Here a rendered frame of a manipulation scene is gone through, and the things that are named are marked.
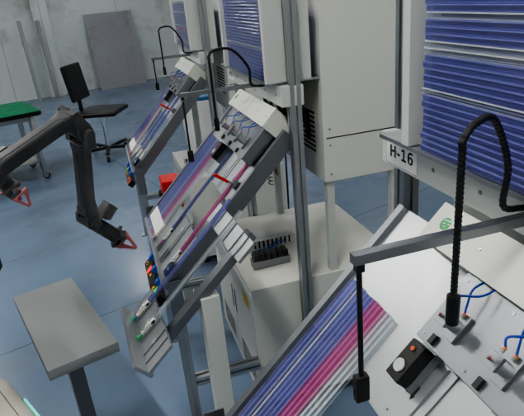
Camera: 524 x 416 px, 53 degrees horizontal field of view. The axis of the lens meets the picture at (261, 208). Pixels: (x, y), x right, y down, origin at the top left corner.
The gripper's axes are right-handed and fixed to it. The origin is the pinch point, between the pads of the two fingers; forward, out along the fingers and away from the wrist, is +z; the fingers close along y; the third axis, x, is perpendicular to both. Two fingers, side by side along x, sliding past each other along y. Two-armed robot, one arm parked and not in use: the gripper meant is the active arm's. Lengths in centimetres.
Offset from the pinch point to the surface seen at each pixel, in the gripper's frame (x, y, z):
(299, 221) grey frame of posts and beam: -52, -35, 33
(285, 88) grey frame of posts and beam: -84, -36, -3
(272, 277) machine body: -26, -25, 45
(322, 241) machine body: -48, -4, 66
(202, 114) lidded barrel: -49, 385, 87
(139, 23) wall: -104, 1057, 23
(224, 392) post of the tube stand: 8, -61, 37
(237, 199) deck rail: -44, -32, 10
